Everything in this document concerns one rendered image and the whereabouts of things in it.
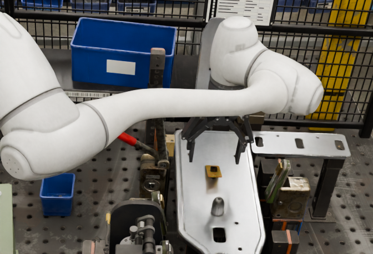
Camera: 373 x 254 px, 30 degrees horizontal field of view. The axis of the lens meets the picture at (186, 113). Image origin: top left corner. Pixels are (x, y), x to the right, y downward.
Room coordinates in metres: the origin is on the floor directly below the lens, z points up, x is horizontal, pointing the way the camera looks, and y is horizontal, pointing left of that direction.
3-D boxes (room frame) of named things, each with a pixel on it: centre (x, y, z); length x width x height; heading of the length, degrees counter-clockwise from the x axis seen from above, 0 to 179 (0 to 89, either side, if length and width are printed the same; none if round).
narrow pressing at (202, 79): (1.64, -0.07, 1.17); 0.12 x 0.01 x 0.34; 96
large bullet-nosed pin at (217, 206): (1.25, -0.11, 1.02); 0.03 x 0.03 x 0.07
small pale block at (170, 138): (1.44, 0.04, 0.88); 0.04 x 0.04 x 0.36; 6
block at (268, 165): (1.47, -0.27, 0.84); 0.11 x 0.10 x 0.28; 96
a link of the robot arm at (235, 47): (1.38, -0.10, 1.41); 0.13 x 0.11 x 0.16; 54
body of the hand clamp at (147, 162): (1.36, 0.07, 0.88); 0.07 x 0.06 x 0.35; 96
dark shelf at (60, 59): (1.79, 0.16, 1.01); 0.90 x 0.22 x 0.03; 96
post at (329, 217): (1.57, -0.45, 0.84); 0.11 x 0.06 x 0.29; 96
